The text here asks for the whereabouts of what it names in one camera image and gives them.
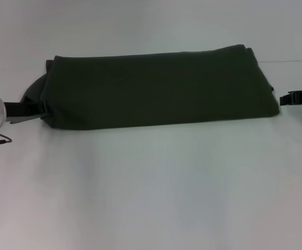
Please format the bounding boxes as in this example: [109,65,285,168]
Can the dark green t-shirt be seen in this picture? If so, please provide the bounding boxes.
[20,43,281,130]

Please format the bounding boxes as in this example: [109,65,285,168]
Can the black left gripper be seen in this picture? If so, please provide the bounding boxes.
[3,100,51,125]

